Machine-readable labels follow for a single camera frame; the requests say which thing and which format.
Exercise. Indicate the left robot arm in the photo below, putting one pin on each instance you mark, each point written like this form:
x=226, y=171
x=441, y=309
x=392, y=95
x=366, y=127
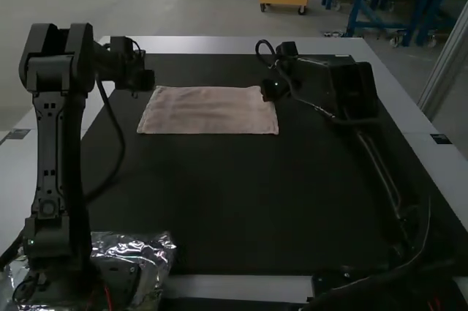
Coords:
x=55, y=135

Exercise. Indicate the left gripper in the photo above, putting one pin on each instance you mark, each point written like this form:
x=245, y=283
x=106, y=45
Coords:
x=145, y=79

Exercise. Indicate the silver foil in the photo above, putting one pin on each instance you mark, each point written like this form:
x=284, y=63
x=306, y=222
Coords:
x=9, y=281
x=146, y=249

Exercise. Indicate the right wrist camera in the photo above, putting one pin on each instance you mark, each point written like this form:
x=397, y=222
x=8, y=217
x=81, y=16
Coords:
x=287, y=49

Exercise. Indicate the pale towel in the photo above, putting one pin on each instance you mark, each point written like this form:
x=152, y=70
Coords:
x=208, y=109

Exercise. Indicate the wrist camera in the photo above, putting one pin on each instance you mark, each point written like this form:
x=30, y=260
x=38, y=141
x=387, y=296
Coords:
x=287, y=49
x=120, y=45

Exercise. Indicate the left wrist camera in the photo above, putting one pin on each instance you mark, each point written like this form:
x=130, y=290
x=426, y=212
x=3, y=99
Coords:
x=120, y=45

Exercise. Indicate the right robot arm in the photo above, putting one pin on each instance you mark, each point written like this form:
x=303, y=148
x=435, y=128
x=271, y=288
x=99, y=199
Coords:
x=343, y=80

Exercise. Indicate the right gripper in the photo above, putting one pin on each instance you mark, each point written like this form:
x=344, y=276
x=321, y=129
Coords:
x=272, y=89

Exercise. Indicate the black mat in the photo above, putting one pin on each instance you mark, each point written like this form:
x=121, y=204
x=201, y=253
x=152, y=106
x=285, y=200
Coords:
x=237, y=197

